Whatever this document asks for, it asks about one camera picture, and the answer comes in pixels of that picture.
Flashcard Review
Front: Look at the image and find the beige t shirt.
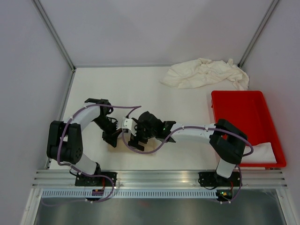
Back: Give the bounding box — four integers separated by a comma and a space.
108, 134, 131, 153

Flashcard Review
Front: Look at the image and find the white folded cloth in bin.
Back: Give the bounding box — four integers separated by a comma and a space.
241, 142, 277, 164

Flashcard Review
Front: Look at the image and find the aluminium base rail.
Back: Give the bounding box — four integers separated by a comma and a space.
32, 170, 287, 189

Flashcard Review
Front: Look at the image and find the cream white t shirt pile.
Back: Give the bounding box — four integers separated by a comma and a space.
160, 58, 249, 90

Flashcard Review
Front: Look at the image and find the left aluminium frame post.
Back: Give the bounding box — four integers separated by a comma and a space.
31, 0, 76, 72

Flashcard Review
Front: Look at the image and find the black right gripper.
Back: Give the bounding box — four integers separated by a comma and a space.
128, 121, 156, 151

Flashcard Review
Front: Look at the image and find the white slotted cable duct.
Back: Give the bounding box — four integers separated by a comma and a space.
42, 188, 217, 199

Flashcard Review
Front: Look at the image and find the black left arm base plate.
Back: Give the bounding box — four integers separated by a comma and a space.
75, 172, 117, 187

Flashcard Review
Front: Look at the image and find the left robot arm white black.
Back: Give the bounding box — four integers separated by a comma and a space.
46, 98, 121, 186

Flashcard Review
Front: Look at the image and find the right aluminium frame post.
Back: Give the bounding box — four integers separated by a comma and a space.
237, 0, 281, 68

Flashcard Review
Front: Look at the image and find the aluminium frame post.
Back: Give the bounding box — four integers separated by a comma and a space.
237, 0, 281, 68
31, 0, 76, 72

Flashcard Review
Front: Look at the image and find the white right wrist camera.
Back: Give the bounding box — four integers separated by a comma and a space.
121, 118, 136, 134

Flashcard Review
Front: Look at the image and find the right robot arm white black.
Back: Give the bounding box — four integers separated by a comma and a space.
121, 112, 250, 185

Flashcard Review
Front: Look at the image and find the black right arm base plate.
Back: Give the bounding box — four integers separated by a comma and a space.
198, 172, 241, 189

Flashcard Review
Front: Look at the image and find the red plastic bin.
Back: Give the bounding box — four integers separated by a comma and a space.
211, 90, 287, 168

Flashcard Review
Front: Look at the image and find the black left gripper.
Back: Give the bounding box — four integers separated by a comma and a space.
93, 115, 122, 148

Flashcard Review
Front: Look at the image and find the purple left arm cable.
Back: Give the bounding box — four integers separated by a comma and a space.
42, 105, 143, 207

